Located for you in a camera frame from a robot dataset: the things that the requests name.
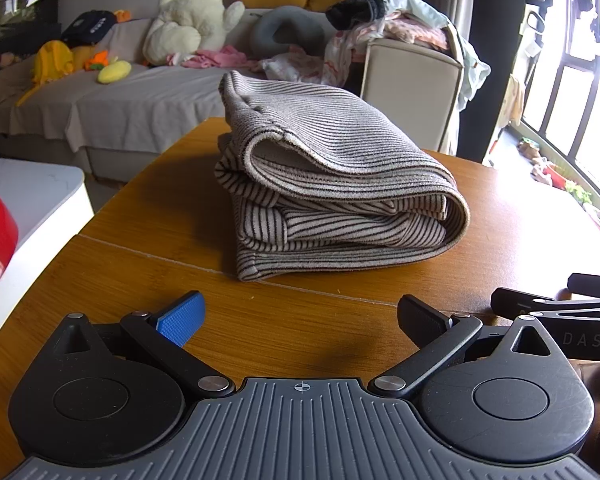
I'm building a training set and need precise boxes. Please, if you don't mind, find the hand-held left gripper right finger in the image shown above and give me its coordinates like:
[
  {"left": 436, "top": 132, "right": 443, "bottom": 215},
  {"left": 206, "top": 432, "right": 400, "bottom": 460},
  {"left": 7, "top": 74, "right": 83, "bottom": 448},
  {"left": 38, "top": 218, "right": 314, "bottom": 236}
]
[{"left": 367, "top": 295, "right": 568, "bottom": 401}]

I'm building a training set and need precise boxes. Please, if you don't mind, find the pink cloth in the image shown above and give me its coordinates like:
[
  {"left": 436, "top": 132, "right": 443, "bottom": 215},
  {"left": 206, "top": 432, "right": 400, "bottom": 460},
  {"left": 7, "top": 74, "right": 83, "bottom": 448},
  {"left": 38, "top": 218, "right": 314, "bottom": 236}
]
[{"left": 167, "top": 45, "right": 261, "bottom": 71}]

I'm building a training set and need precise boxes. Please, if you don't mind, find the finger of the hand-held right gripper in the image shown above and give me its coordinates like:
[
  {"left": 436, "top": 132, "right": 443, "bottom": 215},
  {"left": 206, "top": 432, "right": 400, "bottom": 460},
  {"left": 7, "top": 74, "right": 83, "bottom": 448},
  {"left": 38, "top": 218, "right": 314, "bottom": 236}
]
[
  {"left": 567, "top": 272, "right": 600, "bottom": 295},
  {"left": 490, "top": 287, "right": 600, "bottom": 322}
]

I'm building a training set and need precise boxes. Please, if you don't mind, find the floral cloth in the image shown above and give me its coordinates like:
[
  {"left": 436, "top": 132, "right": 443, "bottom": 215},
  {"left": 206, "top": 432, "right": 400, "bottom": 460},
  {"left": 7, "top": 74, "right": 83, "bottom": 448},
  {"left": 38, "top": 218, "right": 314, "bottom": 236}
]
[{"left": 260, "top": 30, "right": 368, "bottom": 88}]

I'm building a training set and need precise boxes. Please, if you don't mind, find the yellow-green plush toy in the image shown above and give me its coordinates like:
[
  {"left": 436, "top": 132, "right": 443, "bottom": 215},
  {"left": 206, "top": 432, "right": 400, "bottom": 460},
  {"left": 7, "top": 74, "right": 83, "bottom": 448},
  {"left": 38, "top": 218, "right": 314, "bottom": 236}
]
[{"left": 97, "top": 60, "right": 132, "bottom": 85}]

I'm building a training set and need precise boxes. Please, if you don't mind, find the orange plush toy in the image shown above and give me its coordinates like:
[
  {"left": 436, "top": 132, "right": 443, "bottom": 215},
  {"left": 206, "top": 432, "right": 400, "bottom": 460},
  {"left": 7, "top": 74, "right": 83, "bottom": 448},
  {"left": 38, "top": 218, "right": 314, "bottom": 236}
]
[{"left": 85, "top": 50, "right": 112, "bottom": 72}]

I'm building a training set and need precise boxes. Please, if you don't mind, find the small green potted plant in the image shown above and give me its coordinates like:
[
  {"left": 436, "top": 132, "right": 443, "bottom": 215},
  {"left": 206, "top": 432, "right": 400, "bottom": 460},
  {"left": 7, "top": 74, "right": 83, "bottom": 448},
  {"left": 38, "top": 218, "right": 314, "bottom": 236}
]
[{"left": 565, "top": 180, "right": 593, "bottom": 206}]

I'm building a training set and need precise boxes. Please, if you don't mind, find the white plush duck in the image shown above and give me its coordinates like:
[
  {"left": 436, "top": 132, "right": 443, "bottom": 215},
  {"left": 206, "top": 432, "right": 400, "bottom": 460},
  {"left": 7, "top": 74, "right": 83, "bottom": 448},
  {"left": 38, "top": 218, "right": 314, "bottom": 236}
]
[{"left": 142, "top": 0, "right": 246, "bottom": 67}]

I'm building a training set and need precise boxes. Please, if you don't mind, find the sofa with grey cover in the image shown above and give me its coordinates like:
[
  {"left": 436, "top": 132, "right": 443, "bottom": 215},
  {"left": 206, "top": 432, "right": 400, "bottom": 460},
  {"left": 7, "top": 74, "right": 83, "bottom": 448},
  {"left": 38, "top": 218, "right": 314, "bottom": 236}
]
[{"left": 0, "top": 10, "right": 366, "bottom": 181}]

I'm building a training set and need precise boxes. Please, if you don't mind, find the pile of clothes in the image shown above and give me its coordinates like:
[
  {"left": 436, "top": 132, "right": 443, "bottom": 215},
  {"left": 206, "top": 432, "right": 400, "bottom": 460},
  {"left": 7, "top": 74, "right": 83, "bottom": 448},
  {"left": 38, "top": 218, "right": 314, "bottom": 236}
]
[{"left": 325, "top": 0, "right": 492, "bottom": 111}]

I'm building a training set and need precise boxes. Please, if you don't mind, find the black cap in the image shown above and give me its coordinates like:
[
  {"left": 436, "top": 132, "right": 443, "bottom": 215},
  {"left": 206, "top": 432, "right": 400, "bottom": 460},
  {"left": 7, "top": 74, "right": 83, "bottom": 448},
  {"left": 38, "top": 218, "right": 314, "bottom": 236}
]
[{"left": 60, "top": 10, "right": 118, "bottom": 45}]

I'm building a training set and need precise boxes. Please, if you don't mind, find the pair of pink slippers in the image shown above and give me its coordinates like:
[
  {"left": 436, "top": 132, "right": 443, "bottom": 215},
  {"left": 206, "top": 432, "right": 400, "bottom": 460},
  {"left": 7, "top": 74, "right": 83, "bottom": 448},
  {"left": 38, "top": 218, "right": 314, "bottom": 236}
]
[{"left": 530, "top": 157, "right": 556, "bottom": 181}]

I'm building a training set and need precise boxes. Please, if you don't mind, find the dark glass tank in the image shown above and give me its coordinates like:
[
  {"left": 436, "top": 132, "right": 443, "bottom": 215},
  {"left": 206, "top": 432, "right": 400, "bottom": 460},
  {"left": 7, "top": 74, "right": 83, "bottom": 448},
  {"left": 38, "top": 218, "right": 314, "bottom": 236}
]
[{"left": 0, "top": 0, "right": 61, "bottom": 46}]

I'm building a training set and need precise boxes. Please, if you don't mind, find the yellow plush toy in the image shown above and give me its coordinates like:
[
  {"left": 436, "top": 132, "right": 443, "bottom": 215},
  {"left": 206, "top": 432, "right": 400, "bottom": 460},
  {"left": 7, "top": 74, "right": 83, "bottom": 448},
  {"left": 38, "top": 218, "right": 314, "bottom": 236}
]
[{"left": 16, "top": 40, "right": 93, "bottom": 107}]

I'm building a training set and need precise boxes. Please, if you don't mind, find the cream hanging cloth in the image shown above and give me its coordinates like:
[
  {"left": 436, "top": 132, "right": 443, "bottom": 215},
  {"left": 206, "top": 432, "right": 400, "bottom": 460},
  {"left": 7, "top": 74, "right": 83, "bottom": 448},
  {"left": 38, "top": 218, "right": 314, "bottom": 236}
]
[{"left": 505, "top": 75, "right": 526, "bottom": 126}]

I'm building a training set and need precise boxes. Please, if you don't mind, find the grey neck pillow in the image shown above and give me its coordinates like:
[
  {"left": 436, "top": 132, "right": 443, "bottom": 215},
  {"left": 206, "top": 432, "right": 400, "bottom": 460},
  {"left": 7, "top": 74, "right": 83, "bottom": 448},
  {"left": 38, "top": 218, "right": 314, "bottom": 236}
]
[{"left": 252, "top": 7, "right": 326, "bottom": 58}]

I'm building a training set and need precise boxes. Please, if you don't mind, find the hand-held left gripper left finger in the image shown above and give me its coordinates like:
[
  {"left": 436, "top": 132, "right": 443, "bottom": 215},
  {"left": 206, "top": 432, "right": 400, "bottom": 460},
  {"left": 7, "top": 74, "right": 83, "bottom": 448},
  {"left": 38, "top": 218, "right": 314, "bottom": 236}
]
[{"left": 50, "top": 291, "right": 236, "bottom": 398}]

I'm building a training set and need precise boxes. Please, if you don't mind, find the striped knit sweater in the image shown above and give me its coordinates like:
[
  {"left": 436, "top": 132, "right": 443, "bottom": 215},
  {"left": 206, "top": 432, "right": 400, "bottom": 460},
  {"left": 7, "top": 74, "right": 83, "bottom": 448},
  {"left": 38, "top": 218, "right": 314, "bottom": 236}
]
[{"left": 214, "top": 71, "right": 471, "bottom": 282}]

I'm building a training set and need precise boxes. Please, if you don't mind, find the white cabinet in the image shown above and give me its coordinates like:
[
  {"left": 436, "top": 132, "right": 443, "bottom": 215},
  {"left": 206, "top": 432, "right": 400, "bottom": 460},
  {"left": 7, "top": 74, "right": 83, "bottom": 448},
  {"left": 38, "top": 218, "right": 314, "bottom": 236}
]
[{"left": 0, "top": 156, "right": 95, "bottom": 356}]

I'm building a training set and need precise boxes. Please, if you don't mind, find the dark window frame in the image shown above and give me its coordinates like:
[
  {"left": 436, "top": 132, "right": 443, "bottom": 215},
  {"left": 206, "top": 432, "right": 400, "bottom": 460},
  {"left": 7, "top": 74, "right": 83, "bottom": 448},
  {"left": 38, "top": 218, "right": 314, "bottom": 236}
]
[{"left": 520, "top": 0, "right": 600, "bottom": 241}]

